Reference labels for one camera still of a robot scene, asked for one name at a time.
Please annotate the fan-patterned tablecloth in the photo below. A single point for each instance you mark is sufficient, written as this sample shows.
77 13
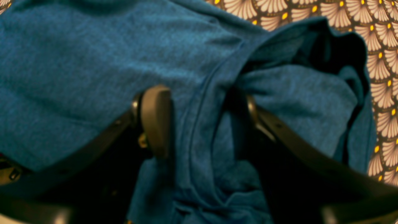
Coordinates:
376 22

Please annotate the blue long-sleeve T-shirt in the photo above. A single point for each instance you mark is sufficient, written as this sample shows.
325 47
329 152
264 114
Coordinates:
71 67

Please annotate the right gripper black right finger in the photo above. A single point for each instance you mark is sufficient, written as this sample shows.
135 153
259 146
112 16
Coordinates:
302 185

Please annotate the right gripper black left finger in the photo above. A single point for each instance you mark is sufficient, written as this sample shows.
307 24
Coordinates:
95 184

